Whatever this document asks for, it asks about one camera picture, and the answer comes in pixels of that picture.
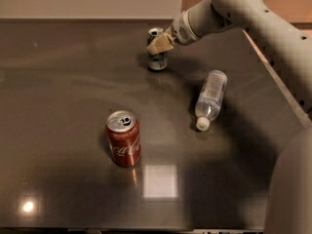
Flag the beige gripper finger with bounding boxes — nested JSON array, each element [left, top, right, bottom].
[[147, 32, 176, 55]]

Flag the clear plastic water bottle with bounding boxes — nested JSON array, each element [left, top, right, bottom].
[[195, 70, 227, 132]]

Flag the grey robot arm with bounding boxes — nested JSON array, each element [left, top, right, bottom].
[[147, 0, 312, 234]]

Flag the red Coca-Cola can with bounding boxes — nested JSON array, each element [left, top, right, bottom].
[[105, 110, 141, 168]]

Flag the green white 7up can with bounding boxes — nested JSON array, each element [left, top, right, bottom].
[[147, 27, 168, 71]]

